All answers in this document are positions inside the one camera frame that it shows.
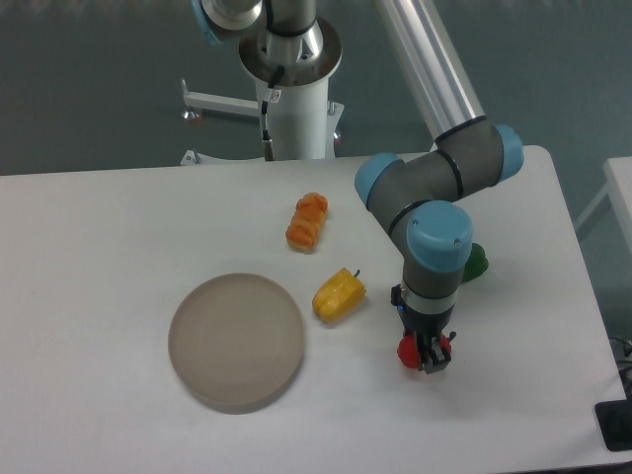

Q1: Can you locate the white pedestal base frame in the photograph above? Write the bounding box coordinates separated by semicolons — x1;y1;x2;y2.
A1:
181;79;345;161

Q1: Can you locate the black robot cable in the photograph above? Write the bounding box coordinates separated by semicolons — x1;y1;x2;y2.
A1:
259;64;285;162

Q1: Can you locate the orange bell pepper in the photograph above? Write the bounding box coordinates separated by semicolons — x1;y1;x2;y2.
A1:
285;193;328;253

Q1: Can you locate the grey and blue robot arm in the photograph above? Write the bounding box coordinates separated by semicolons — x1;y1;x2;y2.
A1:
185;1;524;373

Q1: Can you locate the round beige plate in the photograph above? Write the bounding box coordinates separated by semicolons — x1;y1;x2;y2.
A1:
167;273;306;414

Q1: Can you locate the green bell pepper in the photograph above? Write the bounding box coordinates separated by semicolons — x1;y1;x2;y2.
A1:
462;243;489;282

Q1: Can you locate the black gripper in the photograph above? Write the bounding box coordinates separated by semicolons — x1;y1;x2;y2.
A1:
390;283;454;372

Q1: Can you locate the yellow bell pepper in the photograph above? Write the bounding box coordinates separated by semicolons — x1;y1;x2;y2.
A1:
312;268;366;324

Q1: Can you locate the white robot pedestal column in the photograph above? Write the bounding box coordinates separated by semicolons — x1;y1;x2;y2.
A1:
238;14;344;162

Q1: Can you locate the red bell pepper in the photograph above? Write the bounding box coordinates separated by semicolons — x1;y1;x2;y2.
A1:
397;332;456;370

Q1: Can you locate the black device at table edge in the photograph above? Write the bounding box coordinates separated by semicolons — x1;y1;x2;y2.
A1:
594;399;631;452

